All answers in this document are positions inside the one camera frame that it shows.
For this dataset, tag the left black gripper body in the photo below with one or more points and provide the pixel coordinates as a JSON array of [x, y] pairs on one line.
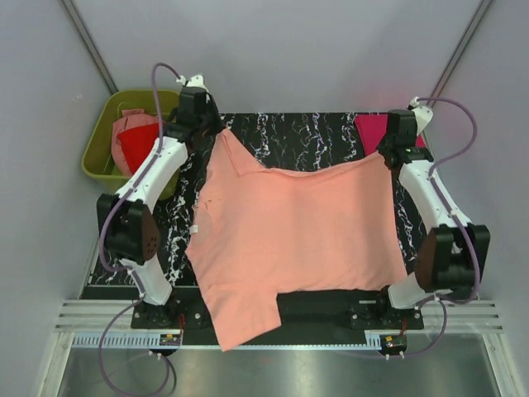
[[210, 121]]

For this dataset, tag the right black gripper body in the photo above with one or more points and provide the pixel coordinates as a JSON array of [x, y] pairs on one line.
[[383, 145]]

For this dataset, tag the salmon pink t shirt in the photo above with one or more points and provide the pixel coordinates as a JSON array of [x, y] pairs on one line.
[[259, 232]]

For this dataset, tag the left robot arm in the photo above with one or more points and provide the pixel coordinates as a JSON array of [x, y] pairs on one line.
[[129, 237]]

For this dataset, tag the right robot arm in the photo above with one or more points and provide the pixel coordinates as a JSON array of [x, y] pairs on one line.
[[450, 262]]

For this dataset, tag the folded magenta t shirt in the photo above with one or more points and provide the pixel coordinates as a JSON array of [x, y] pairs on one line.
[[370, 128]]

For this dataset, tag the red t shirt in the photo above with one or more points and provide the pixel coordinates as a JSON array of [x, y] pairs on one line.
[[136, 144]]

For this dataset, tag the dusty pink t shirt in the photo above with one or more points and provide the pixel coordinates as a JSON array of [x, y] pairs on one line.
[[130, 118]]

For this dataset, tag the olive green plastic bin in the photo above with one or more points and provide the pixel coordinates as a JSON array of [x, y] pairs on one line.
[[97, 162]]

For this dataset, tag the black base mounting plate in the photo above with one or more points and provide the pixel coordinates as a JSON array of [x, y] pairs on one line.
[[333, 317]]

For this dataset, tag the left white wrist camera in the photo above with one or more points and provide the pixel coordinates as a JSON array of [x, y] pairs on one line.
[[192, 86]]

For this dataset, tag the aluminium frame rail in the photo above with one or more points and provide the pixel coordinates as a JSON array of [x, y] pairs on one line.
[[108, 324]]

